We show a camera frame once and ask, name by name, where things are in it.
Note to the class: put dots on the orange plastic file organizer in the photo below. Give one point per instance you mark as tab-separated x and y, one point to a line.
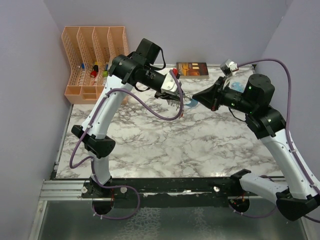
91	48

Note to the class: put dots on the red round bottle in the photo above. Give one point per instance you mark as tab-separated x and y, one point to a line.
93	74

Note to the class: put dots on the blue packaged toothbrush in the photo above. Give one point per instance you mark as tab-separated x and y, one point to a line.
237	86

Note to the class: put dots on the brown book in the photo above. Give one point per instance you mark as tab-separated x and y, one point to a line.
192	70

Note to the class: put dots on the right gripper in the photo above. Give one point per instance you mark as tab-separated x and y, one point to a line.
215	92

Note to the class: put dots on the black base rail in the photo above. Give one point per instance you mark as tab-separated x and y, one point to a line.
129	193

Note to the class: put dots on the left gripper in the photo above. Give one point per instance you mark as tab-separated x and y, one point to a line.
166	96

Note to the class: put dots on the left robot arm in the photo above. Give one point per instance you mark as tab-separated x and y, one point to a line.
123	75

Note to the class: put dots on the metal keyring holder blue handle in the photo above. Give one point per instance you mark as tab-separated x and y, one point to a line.
187	102

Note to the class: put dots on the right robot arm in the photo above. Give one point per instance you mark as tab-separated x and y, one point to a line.
298	196

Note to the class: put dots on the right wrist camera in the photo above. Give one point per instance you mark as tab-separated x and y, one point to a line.
229	69

